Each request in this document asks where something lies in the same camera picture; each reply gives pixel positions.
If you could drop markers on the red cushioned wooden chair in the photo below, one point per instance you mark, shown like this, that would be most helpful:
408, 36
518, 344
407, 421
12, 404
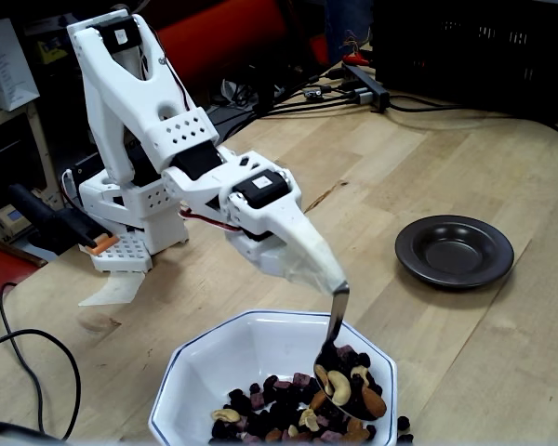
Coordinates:
0, 274
242, 28

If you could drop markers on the beige masking tape wrap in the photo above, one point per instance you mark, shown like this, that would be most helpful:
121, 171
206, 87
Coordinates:
316, 265

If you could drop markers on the beige device blue screen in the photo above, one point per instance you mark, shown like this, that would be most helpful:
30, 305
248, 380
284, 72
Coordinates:
11, 220

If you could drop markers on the small silver USB dongle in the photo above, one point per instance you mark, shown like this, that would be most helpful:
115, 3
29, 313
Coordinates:
312, 94

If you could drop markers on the bent metal spoon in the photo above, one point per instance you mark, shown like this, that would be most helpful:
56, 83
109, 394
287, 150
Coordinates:
337, 316

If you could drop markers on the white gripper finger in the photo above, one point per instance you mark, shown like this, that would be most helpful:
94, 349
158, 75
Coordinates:
293, 227
256, 253

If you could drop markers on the red alligator clip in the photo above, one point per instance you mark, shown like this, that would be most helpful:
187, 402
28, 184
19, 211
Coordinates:
355, 59

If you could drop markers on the trail mix pile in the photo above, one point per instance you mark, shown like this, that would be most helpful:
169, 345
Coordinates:
269, 409

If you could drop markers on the beige masking tape strip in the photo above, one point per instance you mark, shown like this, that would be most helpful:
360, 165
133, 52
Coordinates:
116, 288

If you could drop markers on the grey USB hub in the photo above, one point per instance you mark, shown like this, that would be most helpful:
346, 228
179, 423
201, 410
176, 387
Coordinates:
367, 86

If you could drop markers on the small trail mix heap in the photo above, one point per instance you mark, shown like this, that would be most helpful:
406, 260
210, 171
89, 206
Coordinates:
339, 388

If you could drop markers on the loose dark raisin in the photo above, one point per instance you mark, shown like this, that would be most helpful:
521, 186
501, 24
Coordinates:
403, 423
405, 438

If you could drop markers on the dark brown plate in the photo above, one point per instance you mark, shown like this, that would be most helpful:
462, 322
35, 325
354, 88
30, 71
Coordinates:
455, 253

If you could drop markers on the wooden shelf frame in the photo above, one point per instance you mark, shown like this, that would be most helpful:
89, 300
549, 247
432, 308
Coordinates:
42, 153

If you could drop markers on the yellow and black box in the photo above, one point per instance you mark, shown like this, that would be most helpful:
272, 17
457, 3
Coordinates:
51, 50

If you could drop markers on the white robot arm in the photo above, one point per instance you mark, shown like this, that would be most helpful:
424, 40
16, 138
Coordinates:
116, 93

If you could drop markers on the black printed carton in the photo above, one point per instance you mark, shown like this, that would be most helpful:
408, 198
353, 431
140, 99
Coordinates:
46, 25

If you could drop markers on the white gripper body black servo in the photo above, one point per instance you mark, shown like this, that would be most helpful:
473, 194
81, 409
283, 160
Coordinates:
279, 222

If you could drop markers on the white cardboard box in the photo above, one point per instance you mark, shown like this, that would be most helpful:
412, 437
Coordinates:
4, 69

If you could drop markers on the black bar clamp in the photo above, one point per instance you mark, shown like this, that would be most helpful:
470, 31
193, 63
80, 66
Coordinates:
65, 220

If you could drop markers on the black plastic crate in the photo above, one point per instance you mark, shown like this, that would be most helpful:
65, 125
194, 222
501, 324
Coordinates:
469, 56

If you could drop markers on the white octagonal bowl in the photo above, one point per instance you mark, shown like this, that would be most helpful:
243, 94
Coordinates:
232, 348

